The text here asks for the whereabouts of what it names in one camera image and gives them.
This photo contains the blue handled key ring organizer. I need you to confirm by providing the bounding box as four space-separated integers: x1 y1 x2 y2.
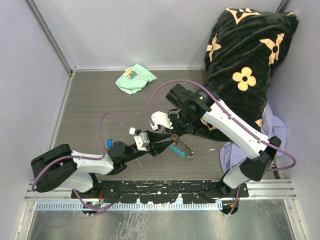
169 135 195 159

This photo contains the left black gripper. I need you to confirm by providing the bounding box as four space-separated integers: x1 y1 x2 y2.
123 130 174 163

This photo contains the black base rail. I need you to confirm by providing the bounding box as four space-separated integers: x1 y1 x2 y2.
79 180 237 204

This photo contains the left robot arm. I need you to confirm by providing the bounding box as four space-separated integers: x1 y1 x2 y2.
30 130 174 198

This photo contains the black floral blanket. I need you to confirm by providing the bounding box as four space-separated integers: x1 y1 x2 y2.
204 7 299 131

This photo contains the purple cable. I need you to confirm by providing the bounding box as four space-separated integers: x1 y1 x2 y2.
147 79 298 216
31 111 133 216

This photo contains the key with blue tag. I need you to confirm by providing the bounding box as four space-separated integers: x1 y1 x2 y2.
106 138 113 148

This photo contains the aluminium corner post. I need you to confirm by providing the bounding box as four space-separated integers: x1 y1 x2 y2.
25 0 77 75

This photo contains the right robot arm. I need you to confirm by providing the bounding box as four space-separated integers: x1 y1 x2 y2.
166 83 282 197

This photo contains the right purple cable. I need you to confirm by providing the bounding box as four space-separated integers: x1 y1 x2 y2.
147 79 298 216

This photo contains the mint green cloth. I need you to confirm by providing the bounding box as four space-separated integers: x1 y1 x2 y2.
115 63 157 95

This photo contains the lavender cloth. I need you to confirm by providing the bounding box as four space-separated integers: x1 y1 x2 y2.
219 102 288 173

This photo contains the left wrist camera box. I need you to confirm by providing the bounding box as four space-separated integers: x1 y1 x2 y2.
134 132 150 152

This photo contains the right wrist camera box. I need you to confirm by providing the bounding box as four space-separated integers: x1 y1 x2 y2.
150 111 173 131

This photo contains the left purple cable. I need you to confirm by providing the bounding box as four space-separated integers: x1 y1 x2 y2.
31 111 133 216

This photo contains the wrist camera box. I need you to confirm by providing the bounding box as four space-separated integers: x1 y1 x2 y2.
150 111 173 131
134 132 150 152

